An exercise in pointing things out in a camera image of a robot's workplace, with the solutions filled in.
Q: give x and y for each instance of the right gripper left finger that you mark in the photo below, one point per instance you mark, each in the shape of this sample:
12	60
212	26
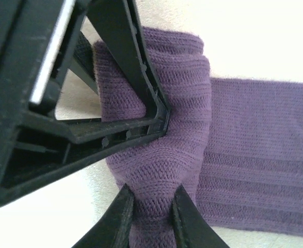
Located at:
115	222

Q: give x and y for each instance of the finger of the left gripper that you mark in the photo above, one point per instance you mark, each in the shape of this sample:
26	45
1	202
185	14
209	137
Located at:
138	64
89	147

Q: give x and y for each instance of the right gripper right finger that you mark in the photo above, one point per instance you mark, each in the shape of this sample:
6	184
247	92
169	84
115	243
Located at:
192	224

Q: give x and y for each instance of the purple sock with beige toe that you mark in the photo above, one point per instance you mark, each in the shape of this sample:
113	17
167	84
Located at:
244	155

